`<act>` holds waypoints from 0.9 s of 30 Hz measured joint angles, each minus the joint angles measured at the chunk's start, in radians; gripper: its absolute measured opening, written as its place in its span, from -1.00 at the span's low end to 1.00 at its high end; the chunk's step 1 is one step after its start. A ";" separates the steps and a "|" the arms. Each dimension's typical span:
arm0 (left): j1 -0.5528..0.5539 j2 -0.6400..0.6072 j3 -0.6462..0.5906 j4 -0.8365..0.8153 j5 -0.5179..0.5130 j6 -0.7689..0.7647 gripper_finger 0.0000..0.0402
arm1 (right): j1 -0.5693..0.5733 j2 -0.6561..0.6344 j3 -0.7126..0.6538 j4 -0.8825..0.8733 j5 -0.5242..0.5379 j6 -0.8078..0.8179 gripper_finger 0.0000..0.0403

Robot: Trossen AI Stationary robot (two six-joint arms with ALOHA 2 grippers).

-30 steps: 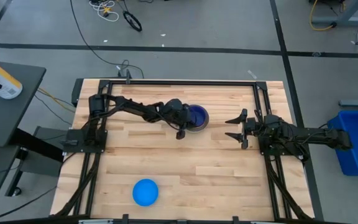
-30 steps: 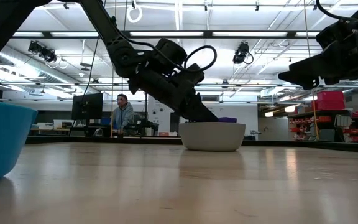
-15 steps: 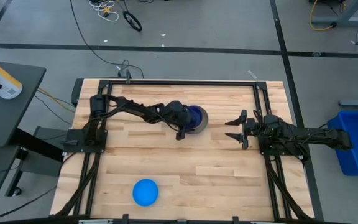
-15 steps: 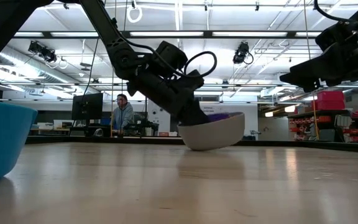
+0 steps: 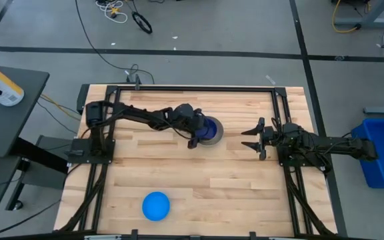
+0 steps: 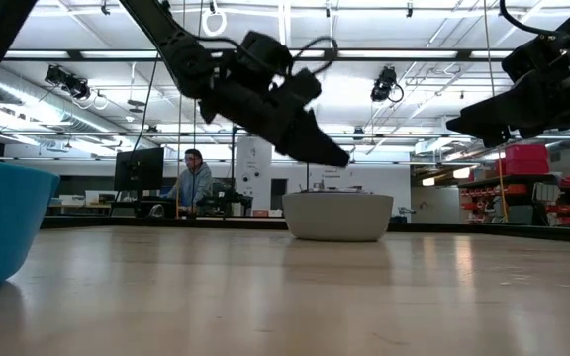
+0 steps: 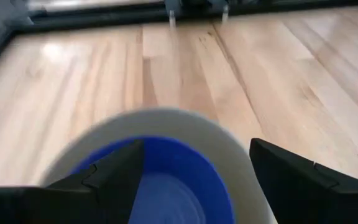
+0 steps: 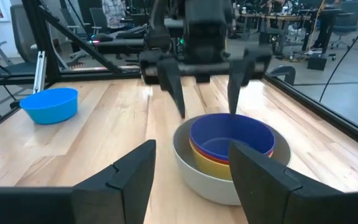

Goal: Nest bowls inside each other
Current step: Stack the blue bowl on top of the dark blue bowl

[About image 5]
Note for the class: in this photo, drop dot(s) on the gray bowl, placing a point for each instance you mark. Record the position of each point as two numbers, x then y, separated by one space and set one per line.
220 135

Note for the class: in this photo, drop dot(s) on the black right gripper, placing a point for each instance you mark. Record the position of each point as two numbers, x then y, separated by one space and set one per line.
266 136

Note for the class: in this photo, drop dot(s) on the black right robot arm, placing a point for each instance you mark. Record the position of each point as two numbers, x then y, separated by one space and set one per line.
328 145

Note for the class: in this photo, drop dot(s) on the gray desk leg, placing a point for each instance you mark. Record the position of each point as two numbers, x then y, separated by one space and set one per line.
365 22

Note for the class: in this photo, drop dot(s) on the gray floor bar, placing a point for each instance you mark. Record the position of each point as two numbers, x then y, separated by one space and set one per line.
383 110

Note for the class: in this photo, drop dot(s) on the black side table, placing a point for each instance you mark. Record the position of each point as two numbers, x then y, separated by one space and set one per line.
2 126

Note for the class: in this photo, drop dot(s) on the black aluminium table frame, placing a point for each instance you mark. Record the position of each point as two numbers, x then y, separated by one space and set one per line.
195 88

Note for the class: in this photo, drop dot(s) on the dark blue bowl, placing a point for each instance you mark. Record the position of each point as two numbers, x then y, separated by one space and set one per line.
212 128

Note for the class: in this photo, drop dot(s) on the black low stand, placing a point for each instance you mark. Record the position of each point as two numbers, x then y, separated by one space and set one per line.
38 176

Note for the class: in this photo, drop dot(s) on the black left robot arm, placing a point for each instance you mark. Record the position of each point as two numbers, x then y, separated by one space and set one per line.
138 115

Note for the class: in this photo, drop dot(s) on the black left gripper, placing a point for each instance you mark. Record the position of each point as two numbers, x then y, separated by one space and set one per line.
188 120

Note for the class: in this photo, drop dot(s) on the light blue bowl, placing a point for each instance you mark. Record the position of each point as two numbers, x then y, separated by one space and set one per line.
156 206

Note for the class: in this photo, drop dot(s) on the white bottle with yellow label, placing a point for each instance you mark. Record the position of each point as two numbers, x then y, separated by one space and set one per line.
2 88

